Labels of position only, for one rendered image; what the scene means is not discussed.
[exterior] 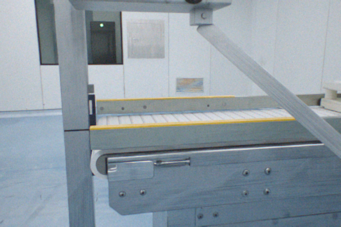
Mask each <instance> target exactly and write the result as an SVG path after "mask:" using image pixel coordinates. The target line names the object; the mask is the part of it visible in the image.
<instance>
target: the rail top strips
mask: <svg viewBox="0 0 341 227"><path fill-rule="evenodd" d="M229 97H235V96H234V95H216V96H180V97H162V98H126V99H97V100H96V101H127V100H160V99H195V98H229ZM295 120H296V119H295V118H294V117H272V118H259V119H236V120H213V121H189V122H167V123H143V124H120V125H97V126H90V130H108V129H126V128H140V127H162V126H185V125H206V124H228V123H250V122H272V121H295Z"/></svg>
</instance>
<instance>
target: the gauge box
mask: <svg viewBox="0 0 341 227"><path fill-rule="evenodd" d="M68 1H69V2H70V3H71V5H72V6H73V7H74V9H75V10H84V11H121V12H151V13H186V14H190V10H192V9H194V8H204V9H213V11H216V10H219V9H222V8H225V7H227V6H229V5H231V3H232V0H202V1H201V2H199V3H197V4H190V3H188V2H186V1H185V0H68Z"/></svg>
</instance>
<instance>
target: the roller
mask: <svg viewBox="0 0 341 227"><path fill-rule="evenodd" d="M108 155H117V153H113V154H103V155H101V156H99V158H98V159H97V160H96V163H95V165H96V169H97V171H98V172H99V173H100V174H103V175H107V172H108V164H107V163H108V159H107V156H108Z"/></svg>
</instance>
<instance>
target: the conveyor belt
mask: <svg viewBox="0 0 341 227"><path fill-rule="evenodd" d="M311 109H312V110H313V111H314V112H315V113H316V114H318V115H319V116H341V112H338V111H333V110H329V109H322V108H321V107H311ZM272 117H292V115H291V114H289V113H288V112H286V111H285V110H284V109H269V110H243V111H216V112H190V113H163V114H149V115H122V116H104V117H101V118H100V119H99V120H98V121H97V124H96V125H120V124H143V123H167V122H189V121H213V120H236V119H259V118H272ZM315 140H319V139H318V138H316V137H305V138H286V139H269V140H251V141H234V142H216V143H198V144H181V145H164V146H147V147H129V148H120V149H102V150H93V151H92V156H91V163H90V166H91V170H92V172H93V173H94V175H95V176H96V177H98V178H101V179H108V177H107V175H103V174H100V173H99V172H98V171H97V169H96V165H95V163H96V160H97V159H98V158H99V156H101V155H103V154H113V153H117V154H128V153H129V152H146V151H155V150H172V149H181V148H197V147H214V146H231V145H247V144H264V143H281V142H299V141H315Z"/></svg>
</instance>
